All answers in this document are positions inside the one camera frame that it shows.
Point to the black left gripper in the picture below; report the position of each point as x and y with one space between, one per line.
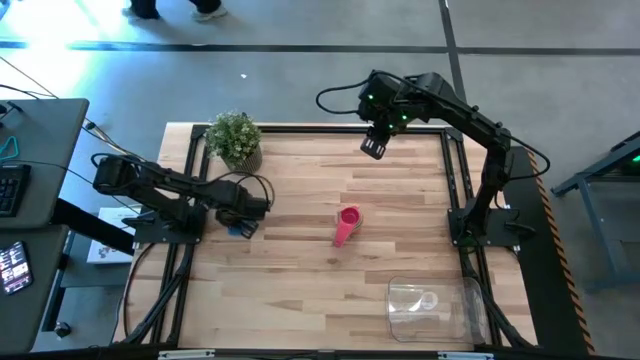
250 205

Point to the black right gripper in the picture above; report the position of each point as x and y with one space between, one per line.
385 107

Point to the red measuring cup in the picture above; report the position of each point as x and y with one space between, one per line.
345 230

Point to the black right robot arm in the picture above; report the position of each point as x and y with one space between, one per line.
480 125

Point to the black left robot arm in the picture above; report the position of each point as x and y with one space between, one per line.
165 182

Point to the clear plastic basket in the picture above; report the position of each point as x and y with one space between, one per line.
435 325

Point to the potted plant in ribbed pot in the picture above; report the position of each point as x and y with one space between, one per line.
232 135

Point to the white printed booklet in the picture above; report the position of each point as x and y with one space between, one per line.
107 250

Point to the black round knob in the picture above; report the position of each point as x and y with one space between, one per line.
62 329

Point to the black platform with hazard stripes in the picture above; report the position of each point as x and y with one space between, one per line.
545 280

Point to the grey side desk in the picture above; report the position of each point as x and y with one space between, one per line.
30 315
45 140

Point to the black smartphone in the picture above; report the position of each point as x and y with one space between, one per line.
15 267

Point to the black keyboard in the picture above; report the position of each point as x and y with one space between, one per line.
12 190

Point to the person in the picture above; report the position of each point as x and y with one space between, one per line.
145 7

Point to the teal loop-shaped tool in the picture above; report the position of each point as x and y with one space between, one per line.
4 150

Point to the black aluminium frame rail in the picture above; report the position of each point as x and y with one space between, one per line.
446 175
159 320
176 320
300 354
310 128
462 175

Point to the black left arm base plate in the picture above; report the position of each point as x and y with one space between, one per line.
150 232

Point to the silver metal bracket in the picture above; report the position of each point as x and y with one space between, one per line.
185 354
465 356

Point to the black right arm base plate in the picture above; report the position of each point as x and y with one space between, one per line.
502 217

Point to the blue-grey table frame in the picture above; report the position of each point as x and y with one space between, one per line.
595 175

